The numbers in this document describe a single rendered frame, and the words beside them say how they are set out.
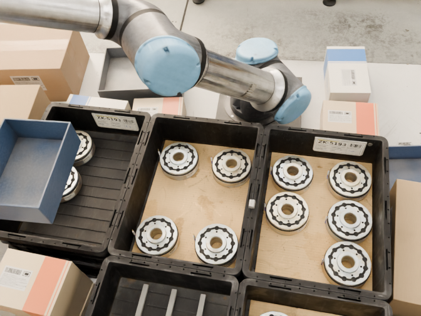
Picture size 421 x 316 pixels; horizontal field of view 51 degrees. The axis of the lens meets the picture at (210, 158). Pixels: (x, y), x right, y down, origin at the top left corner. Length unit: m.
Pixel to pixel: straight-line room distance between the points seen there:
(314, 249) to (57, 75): 0.96
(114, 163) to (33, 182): 0.32
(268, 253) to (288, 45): 1.80
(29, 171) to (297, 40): 2.02
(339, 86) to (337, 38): 1.36
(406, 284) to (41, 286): 0.78
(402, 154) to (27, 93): 1.11
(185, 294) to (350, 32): 2.10
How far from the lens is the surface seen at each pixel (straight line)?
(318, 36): 2.76
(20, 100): 1.40
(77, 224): 1.19
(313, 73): 1.58
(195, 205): 1.13
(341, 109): 1.38
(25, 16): 0.90
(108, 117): 1.24
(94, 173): 1.24
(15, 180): 1.01
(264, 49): 1.24
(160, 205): 1.15
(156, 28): 0.89
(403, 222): 1.12
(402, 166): 1.39
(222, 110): 1.39
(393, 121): 1.49
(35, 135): 1.04
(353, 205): 1.12
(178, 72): 0.87
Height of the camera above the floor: 1.83
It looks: 57 degrees down
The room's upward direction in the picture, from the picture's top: 9 degrees counter-clockwise
